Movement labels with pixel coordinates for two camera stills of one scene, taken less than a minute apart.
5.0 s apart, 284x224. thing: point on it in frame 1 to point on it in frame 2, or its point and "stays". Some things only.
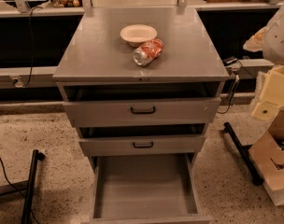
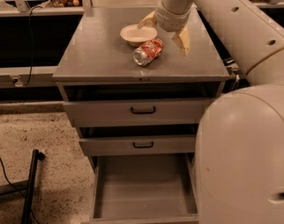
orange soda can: [148, 51] stays
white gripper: [279, 38] to [171, 21]
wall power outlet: [17, 80] stays
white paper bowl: [137, 34] stays
